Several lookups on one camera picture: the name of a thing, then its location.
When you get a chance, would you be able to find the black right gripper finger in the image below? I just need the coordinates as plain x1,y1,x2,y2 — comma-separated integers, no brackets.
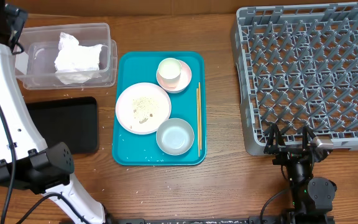
264,123,286,154
302,125,316,149

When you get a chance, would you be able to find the grey bowl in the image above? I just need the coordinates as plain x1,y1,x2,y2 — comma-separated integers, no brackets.
156,118,195,156

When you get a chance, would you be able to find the pale green cup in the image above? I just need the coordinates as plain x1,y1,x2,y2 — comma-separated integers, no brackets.
157,58,181,88

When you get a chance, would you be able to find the white napkin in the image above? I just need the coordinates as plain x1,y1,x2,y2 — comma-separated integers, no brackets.
54,32,103,85

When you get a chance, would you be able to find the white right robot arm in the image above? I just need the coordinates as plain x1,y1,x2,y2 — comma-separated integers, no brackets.
259,124,337,224

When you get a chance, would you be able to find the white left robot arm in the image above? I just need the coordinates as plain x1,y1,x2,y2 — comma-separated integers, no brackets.
0,1,114,223

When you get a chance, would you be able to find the grey dishwasher rack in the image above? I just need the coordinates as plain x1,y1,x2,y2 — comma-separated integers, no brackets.
231,2,358,156

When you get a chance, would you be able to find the clear plastic waste bin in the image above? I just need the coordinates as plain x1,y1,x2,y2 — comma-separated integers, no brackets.
15,23,117,90

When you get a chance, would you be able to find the left wooden chopstick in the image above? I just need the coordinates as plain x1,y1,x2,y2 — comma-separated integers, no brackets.
196,88,201,157

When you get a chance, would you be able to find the wooden chopstick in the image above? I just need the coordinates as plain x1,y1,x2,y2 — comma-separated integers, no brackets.
198,82,202,156
196,88,201,157

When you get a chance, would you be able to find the right wooden chopstick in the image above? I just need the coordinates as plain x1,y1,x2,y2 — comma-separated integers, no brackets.
198,82,202,156

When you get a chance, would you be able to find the small pink saucer plate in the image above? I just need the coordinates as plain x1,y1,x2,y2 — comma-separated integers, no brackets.
156,60,191,93

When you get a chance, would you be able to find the large pink dirty plate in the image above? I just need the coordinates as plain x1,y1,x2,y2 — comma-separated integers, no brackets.
116,82,172,134

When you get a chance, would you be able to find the black tray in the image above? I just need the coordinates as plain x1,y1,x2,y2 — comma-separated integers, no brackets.
26,96,99,154

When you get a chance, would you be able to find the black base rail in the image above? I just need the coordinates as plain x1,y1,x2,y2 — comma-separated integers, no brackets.
59,215,335,224

